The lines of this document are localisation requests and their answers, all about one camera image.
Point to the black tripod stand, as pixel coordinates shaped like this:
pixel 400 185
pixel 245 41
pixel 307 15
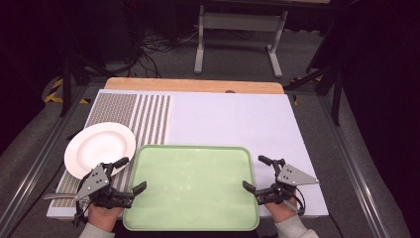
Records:
pixel 66 86
pixel 336 99

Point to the yellow black hazard tape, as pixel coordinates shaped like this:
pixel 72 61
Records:
pixel 52 95

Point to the grey metal desk frame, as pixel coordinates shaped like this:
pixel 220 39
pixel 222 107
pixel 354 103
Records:
pixel 237 23

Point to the person's left hand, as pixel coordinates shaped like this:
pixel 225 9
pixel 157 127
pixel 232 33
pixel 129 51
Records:
pixel 104 218

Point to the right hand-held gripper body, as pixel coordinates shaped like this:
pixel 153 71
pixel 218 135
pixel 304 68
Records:
pixel 292 177

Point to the white plate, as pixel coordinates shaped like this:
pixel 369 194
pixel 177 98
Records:
pixel 99 145

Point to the green tray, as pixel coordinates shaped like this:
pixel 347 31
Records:
pixel 191 188

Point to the person's right hand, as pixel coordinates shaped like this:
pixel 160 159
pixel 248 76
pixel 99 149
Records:
pixel 282 211

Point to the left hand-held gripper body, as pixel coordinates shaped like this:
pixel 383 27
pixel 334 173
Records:
pixel 95 180

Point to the wooden table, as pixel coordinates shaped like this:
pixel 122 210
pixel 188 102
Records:
pixel 191 85

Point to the striped grey placemat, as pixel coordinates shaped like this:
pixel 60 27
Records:
pixel 112 105

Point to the white table board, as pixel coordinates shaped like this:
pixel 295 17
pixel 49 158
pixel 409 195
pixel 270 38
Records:
pixel 231 122

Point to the aluminium floor rail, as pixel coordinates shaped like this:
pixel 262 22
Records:
pixel 355 172
pixel 36 165

